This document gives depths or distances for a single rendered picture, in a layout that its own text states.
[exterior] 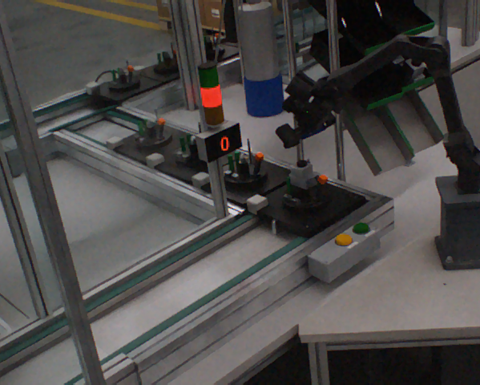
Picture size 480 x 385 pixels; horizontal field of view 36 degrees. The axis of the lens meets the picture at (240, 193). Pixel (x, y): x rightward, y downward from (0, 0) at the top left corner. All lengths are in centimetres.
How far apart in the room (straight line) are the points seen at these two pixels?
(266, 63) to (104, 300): 137
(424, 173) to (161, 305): 103
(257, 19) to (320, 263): 126
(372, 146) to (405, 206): 21
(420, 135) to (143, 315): 103
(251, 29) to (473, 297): 143
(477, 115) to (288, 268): 207
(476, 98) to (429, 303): 195
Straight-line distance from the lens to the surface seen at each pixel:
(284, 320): 184
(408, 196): 233
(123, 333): 181
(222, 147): 195
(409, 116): 236
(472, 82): 363
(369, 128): 224
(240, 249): 202
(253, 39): 289
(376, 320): 183
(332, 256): 188
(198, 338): 173
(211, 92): 190
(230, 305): 175
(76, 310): 144
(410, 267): 201
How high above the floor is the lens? 200
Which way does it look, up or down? 28 degrees down
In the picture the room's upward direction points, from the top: 8 degrees counter-clockwise
